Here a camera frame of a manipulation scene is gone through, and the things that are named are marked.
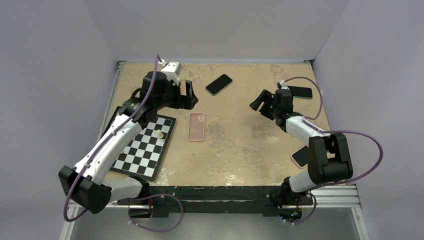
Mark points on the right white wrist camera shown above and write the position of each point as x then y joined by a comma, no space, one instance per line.
282,85

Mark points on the phone in pink case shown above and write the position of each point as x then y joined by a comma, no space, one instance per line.
301,157

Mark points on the black white chessboard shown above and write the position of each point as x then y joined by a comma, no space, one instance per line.
143,155

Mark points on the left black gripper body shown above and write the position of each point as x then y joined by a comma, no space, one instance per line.
172,97

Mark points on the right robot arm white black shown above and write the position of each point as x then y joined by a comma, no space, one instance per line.
328,158

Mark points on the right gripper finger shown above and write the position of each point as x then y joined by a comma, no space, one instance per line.
267,109
262,98

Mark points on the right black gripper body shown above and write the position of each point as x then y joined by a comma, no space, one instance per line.
277,108

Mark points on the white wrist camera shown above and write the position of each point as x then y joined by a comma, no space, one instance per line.
282,85
172,70

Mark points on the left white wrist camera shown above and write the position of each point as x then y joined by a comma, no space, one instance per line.
172,70

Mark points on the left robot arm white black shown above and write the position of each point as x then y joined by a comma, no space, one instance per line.
131,118

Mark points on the aluminium frame rail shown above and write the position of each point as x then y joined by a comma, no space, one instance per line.
109,109

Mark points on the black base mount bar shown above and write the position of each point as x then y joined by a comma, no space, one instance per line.
268,200

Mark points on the pink phone case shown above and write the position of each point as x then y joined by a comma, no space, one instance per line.
196,127

